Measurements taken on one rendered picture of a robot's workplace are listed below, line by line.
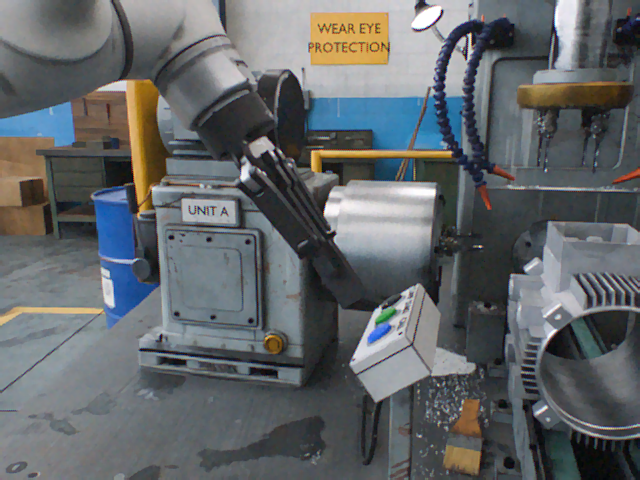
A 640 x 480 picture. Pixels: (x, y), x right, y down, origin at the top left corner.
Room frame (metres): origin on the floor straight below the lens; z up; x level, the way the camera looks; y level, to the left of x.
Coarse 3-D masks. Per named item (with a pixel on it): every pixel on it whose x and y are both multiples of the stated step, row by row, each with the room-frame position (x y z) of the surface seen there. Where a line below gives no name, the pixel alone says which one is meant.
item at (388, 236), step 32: (352, 192) 0.99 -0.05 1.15; (384, 192) 0.98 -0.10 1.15; (416, 192) 0.97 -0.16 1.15; (352, 224) 0.94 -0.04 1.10; (384, 224) 0.93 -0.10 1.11; (416, 224) 0.92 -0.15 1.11; (352, 256) 0.92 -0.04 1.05; (384, 256) 0.91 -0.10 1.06; (416, 256) 0.90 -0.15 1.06; (448, 256) 0.95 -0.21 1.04; (384, 288) 0.92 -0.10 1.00
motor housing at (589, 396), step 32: (544, 288) 0.70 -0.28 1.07; (576, 288) 0.62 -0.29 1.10; (608, 288) 0.59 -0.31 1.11; (512, 320) 0.72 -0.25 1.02; (544, 352) 0.76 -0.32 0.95; (544, 384) 0.62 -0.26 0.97; (576, 384) 0.68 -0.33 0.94; (608, 384) 0.67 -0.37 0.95; (576, 416) 0.60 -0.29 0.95; (608, 416) 0.60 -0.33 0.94
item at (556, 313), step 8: (528, 264) 0.77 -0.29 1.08; (536, 264) 0.75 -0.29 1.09; (528, 272) 0.76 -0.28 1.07; (536, 272) 0.75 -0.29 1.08; (552, 304) 0.59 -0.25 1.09; (560, 304) 0.58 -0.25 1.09; (544, 312) 0.59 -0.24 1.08; (552, 312) 0.58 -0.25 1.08; (560, 312) 0.58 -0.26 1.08; (568, 312) 0.58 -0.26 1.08; (552, 320) 0.58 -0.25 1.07; (560, 320) 0.58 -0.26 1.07; (536, 408) 0.59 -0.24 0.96; (544, 408) 0.58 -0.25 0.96; (536, 416) 0.58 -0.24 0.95; (544, 416) 0.58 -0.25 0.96; (552, 416) 0.58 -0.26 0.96; (544, 424) 0.58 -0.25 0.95; (552, 424) 0.58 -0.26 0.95
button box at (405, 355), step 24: (408, 312) 0.57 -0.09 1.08; (432, 312) 0.64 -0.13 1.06; (384, 336) 0.54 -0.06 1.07; (408, 336) 0.52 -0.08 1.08; (432, 336) 0.58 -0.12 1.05; (360, 360) 0.52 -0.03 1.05; (384, 360) 0.52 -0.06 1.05; (408, 360) 0.51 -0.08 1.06; (432, 360) 0.53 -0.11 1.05; (384, 384) 0.52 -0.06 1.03; (408, 384) 0.51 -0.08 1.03
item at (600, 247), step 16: (560, 224) 0.75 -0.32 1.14; (576, 224) 0.76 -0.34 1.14; (592, 224) 0.76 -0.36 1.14; (608, 224) 0.75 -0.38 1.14; (624, 224) 0.75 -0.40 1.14; (560, 240) 0.67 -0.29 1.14; (576, 240) 0.66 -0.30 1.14; (592, 240) 0.71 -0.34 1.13; (608, 240) 0.75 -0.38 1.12; (624, 240) 0.73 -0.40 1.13; (544, 256) 0.76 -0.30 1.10; (560, 256) 0.66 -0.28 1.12; (576, 256) 0.65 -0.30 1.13; (592, 256) 0.65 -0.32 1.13; (608, 256) 0.64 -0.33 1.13; (624, 256) 0.64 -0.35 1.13; (544, 272) 0.75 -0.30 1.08; (560, 272) 0.66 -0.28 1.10; (576, 272) 0.65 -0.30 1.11; (592, 272) 0.65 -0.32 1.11; (608, 272) 0.64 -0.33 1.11; (624, 272) 0.64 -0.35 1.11; (560, 288) 0.66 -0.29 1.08
